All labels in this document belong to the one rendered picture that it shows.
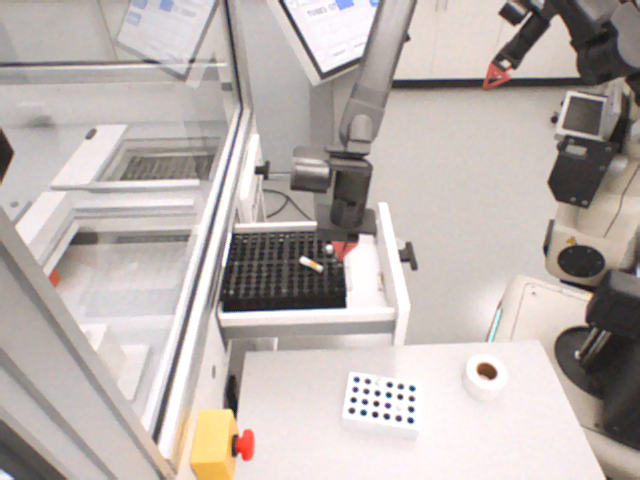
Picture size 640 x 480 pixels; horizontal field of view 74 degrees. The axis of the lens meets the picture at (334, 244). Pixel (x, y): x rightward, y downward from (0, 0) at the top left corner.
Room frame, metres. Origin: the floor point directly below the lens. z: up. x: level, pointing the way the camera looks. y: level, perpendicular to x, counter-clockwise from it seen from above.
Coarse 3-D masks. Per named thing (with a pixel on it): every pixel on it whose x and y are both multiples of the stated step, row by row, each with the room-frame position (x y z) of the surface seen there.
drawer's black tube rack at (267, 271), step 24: (240, 240) 0.64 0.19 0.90; (288, 240) 0.64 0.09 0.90; (312, 240) 0.64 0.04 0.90; (240, 264) 0.58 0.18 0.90; (264, 264) 0.58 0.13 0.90; (288, 264) 0.58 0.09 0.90; (240, 288) 0.52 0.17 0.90; (264, 288) 0.52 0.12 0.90; (288, 288) 0.54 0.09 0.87; (312, 288) 0.54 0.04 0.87; (336, 288) 0.51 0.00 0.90; (240, 312) 0.49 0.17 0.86
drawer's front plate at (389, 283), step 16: (384, 208) 0.71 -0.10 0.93; (384, 224) 0.66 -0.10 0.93; (384, 240) 0.63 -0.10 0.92; (384, 256) 0.61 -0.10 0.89; (384, 272) 0.59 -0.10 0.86; (400, 272) 0.53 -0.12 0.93; (400, 288) 0.49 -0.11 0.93; (400, 304) 0.45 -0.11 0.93; (400, 320) 0.45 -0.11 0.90; (400, 336) 0.45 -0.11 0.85
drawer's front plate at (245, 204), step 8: (256, 136) 1.02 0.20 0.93; (256, 144) 0.98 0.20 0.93; (248, 152) 0.94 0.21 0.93; (256, 152) 0.96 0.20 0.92; (248, 160) 0.90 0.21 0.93; (256, 160) 0.94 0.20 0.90; (248, 168) 0.87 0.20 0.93; (248, 176) 0.83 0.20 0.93; (256, 176) 0.91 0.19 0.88; (248, 184) 0.80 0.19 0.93; (256, 184) 0.89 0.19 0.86; (240, 192) 0.77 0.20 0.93; (248, 192) 0.78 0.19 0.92; (240, 200) 0.75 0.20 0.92; (248, 200) 0.76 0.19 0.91; (248, 208) 0.75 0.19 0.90; (256, 208) 0.84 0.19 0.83; (248, 216) 0.75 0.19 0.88
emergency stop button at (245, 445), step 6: (246, 432) 0.26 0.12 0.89; (252, 432) 0.26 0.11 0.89; (240, 438) 0.26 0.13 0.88; (246, 438) 0.25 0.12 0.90; (252, 438) 0.25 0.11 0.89; (240, 444) 0.25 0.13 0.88; (246, 444) 0.24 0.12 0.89; (252, 444) 0.25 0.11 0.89; (240, 450) 0.24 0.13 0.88; (246, 450) 0.24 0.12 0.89; (252, 450) 0.24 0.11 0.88; (246, 456) 0.23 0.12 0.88; (252, 456) 0.24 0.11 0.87
